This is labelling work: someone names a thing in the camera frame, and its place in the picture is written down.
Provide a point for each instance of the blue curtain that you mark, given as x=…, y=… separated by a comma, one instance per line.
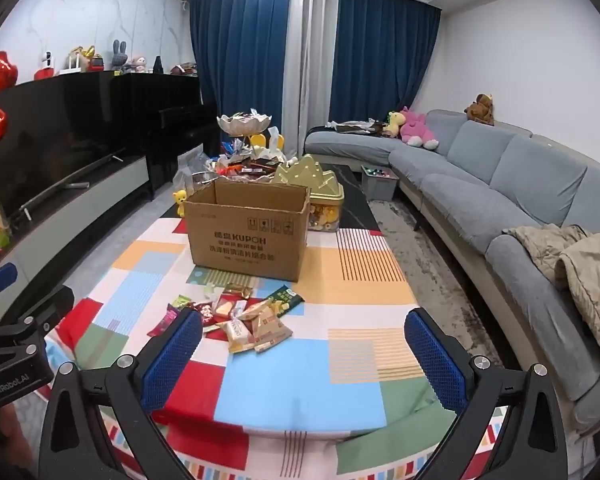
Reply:
x=380, y=60
x=235, y=60

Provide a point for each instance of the brown cardboard box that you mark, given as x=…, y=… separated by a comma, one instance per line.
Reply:
x=250, y=240

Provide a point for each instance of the clear plastic bag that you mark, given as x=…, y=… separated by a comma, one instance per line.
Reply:
x=190, y=165

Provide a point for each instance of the clothes heap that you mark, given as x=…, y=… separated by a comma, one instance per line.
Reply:
x=352, y=126

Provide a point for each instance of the small pink plush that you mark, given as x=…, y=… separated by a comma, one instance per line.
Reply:
x=139, y=63

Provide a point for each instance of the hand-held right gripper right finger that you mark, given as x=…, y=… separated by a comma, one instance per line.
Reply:
x=437, y=365

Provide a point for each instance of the gold foil candy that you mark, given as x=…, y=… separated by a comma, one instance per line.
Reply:
x=236, y=290

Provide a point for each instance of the clear biscuit tub gold lid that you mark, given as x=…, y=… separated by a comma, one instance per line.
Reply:
x=312, y=185

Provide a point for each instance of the yellow child chair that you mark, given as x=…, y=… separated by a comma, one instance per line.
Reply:
x=257, y=141
x=278, y=142

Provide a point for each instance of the black metronome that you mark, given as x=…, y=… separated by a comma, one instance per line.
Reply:
x=158, y=64

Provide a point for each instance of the grey television cabinet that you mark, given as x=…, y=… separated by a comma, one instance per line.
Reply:
x=80, y=220

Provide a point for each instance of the grey corner sofa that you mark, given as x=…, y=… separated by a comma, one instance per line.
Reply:
x=480, y=195

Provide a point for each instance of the grey bunny plush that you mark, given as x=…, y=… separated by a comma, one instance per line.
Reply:
x=119, y=55

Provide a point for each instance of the black flat television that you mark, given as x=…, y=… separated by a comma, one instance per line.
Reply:
x=55, y=135

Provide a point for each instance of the beige quilted jacket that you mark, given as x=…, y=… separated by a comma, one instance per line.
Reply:
x=575, y=270

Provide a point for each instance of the small green candy packet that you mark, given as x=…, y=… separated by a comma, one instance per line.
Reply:
x=181, y=301

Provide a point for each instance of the dark red snack packet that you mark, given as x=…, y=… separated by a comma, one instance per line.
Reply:
x=203, y=311

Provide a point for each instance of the gold foil balloon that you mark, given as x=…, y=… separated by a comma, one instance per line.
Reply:
x=85, y=55

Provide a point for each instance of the green cracker packet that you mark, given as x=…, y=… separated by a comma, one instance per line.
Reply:
x=282, y=299

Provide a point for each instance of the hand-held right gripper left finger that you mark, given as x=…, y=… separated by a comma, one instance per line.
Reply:
x=172, y=360

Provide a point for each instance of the two-tier white snack stand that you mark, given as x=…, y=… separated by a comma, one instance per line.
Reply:
x=243, y=122

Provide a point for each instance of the black upright piano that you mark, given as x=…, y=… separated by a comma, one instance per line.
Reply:
x=170, y=120

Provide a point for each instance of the white sheer curtain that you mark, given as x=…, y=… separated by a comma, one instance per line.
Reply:
x=307, y=60

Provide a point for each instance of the grey patterned rug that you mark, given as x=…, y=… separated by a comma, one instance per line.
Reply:
x=430, y=260

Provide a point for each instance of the red white cracker packet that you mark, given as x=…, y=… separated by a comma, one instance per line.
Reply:
x=226, y=306

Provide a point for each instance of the magenta snack packet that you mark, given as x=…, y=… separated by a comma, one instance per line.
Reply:
x=161, y=321

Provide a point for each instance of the heap of assorted wrapped sweets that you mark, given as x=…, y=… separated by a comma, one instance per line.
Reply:
x=242, y=166

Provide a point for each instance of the yellow bear figure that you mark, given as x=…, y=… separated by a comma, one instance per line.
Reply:
x=180, y=201

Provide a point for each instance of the colourful patchwork tablecloth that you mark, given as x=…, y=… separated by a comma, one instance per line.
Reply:
x=330, y=360

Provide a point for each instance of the grey storage bin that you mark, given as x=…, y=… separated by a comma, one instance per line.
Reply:
x=378, y=182

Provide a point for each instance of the white camera figure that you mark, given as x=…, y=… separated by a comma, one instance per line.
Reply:
x=47, y=60

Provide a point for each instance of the large pink plush toy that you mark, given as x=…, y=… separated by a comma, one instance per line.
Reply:
x=417, y=127

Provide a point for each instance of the yellow plush toy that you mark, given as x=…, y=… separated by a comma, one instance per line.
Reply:
x=394, y=122

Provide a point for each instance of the brown plush toy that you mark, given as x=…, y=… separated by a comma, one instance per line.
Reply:
x=481, y=109

